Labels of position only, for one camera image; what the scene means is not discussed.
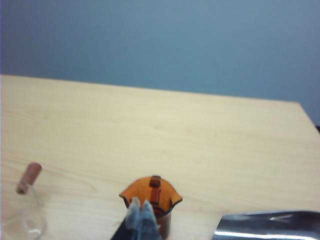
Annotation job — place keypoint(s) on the orange plastic measuring cup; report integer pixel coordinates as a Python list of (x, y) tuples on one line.
[(142, 190)]

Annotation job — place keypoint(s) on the silver foil bag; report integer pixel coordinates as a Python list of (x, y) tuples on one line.
[(265, 225)]

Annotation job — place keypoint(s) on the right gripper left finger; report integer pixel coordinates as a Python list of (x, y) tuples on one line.
[(127, 225)]

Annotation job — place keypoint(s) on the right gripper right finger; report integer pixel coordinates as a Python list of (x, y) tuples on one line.
[(148, 222)]

